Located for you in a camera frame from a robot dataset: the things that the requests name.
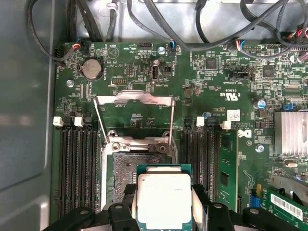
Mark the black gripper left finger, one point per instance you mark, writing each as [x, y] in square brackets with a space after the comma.
[120, 216]

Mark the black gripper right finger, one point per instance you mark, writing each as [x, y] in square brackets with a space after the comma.
[220, 216]

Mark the silver green CPU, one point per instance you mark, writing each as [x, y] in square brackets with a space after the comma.
[163, 197]

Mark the metal socket cover frame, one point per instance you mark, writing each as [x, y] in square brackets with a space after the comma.
[134, 97]

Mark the blue expansion slot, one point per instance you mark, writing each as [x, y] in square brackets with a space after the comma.
[255, 201]

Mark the CPU socket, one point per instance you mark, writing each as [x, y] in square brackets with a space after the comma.
[120, 168]

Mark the green RAM stick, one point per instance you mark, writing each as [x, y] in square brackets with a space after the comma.
[227, 163]

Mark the graphics card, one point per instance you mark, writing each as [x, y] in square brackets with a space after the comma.
[286, 207]

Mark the silver board screw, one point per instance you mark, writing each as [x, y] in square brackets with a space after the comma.
[160, 50]
[69, 83]
[260, 148]

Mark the white barcode sticker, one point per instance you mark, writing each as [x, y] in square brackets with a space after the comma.
[233, 115]

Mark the green motherboard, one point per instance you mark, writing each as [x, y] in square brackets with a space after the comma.
[134, 115]

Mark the blue-top capacitor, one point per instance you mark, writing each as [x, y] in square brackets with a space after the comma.
[207, 114]
[261, 104]

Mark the silver finned heatsink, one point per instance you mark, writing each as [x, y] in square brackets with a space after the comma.
[291, 132]

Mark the black SATA port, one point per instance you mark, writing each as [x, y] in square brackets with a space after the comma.
[240, 75]

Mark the internal USB port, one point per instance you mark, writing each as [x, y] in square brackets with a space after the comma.
[154, 72]

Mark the round coin cell battery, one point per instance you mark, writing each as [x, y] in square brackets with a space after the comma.
[91, 69]

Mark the black square chip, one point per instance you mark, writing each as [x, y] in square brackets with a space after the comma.
[268, 71]
[211, 63]

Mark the black grey PC case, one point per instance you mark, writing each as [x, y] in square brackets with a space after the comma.
[24, 96]

